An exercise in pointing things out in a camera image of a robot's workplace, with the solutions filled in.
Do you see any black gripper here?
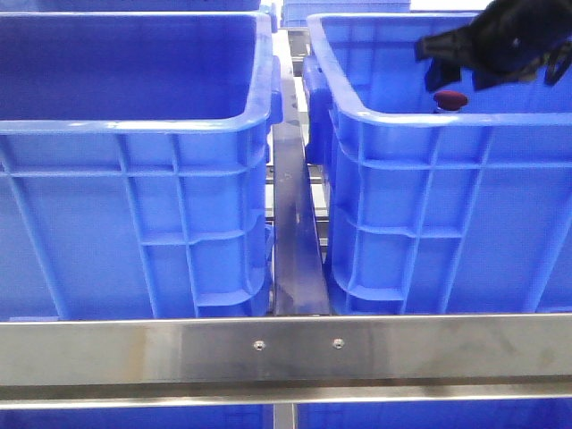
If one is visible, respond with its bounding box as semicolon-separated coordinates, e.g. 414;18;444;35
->
415;1;571;92

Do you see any red mushroom push button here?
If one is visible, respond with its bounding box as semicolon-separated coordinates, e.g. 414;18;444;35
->
433;90;469;114

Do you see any blue crate front right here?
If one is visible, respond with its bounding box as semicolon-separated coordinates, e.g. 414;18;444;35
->
305;13;571;315

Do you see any blue crate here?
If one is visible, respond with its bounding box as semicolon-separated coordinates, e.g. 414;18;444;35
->
305;13;571;315
19;0;273;13
281;0;411;28
1;13;282;322

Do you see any blue crate rear centre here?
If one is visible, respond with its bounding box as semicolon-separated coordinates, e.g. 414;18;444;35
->
281;0;411;28

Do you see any steel rack centre divider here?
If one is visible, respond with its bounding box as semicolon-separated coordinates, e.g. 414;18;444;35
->
273;65;330;316

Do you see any blue crate front left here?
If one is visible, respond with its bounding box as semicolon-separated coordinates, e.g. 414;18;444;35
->
1;13;282;322

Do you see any blue crate rear left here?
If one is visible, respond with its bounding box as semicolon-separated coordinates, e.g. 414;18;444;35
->
19;0;273;13

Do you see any steel rack front rail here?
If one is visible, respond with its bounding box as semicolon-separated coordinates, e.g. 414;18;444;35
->
1;314;571;408

